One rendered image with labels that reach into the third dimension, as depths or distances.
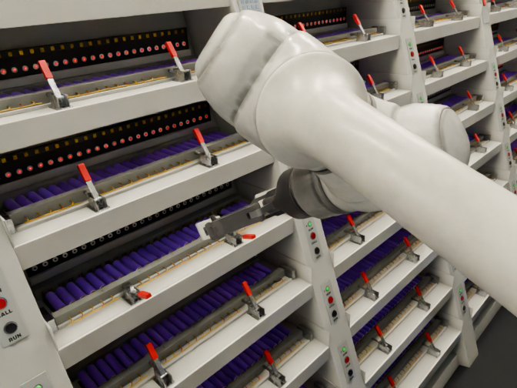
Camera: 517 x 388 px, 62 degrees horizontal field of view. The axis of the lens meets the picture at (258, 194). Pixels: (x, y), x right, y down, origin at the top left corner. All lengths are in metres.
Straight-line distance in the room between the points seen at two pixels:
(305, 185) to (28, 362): 0.54
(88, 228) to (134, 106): 0.25
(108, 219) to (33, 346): 0.24
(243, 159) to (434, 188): 0.77
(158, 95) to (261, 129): 0.57
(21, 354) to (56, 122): 0.39
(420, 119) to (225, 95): 0.19
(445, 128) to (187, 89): 0.62
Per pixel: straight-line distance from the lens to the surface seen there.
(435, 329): 1.91
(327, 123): 0.31
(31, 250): 0.81
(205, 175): 0.94
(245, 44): 0.37
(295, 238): 1.13
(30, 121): 0.82
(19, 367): 0.84
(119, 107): 0.87
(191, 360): 1.01
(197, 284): 0.95
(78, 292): 0.93
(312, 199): 0.54
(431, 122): 0.45
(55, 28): 1.09
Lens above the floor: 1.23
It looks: 12 degrees down
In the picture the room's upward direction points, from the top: 16 degrees counter-clockwise
